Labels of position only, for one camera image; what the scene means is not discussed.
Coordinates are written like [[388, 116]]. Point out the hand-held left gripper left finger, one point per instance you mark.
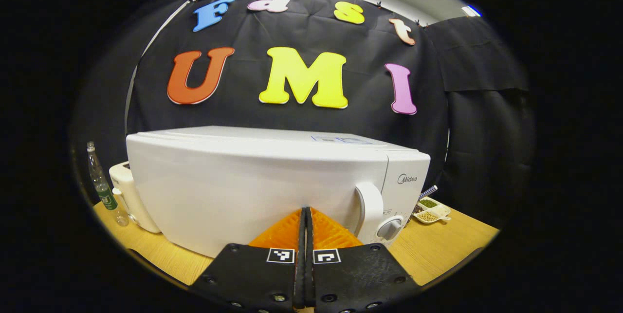
[[253, 274]]

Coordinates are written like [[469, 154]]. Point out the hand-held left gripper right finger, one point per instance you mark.
[[355, 274]]

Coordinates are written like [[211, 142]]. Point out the white microwave oven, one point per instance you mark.
[[243, 191]]

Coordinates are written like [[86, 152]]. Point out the divided white dish with beans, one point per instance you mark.
[[430, 211]]

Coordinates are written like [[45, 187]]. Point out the white toaster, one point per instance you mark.
[[124, 191]]

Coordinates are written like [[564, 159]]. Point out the clear plastic water bottle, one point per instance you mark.
[[104, 193]]

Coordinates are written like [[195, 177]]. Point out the small ceiling light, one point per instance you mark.
[[471, 11]]

